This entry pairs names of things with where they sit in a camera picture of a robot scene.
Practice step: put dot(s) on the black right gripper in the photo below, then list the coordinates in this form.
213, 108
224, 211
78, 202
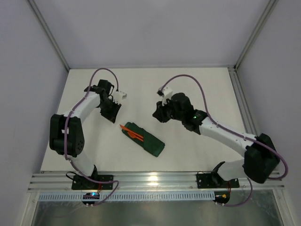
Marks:
162, 113

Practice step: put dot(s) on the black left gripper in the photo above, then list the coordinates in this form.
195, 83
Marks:
112, 110

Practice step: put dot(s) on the orange plastic knife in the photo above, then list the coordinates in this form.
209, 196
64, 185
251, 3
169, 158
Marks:
125, 128

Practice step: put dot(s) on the green cloth napkin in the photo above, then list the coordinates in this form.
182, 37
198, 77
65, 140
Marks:
151, 144

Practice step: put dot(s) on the orange plastic fork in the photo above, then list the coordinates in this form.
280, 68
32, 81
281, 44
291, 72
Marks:
135, 136

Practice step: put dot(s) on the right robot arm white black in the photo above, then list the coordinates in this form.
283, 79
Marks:
257, 161

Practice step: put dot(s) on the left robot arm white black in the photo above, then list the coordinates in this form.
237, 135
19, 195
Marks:
66, 132

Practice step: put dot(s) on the left black controller board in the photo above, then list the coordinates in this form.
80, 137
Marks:
91, 198

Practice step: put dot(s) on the black controller board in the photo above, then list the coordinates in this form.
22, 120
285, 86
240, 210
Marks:
221, 198
91, 198

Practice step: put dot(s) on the right black controller board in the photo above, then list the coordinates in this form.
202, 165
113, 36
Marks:
221, 198

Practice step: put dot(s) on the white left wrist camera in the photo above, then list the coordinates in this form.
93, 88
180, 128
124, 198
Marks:
119, 96

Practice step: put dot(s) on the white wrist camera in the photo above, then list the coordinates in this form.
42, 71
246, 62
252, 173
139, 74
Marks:
165, 93
119, 96

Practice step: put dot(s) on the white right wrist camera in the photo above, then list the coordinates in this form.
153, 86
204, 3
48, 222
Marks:
165, 93

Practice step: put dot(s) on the aluminium frame rail right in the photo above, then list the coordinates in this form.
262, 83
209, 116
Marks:
244, 108

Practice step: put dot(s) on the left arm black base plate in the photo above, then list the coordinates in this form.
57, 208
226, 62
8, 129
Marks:
81, 183

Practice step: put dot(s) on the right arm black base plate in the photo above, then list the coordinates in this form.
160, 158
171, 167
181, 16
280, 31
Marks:
204, 180

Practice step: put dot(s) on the slotted grey cable duct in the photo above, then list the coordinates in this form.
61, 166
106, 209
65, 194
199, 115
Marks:
131, 196

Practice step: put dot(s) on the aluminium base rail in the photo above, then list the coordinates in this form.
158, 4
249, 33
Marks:
55, 181

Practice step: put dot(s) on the aluminium frame post left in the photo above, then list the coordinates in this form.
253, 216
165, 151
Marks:
41, 20

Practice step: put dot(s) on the aluminium frame post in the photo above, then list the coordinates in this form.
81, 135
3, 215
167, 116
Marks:
41, 20
271, 4

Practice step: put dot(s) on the aluminium frame post right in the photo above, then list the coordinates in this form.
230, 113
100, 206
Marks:
271, 4

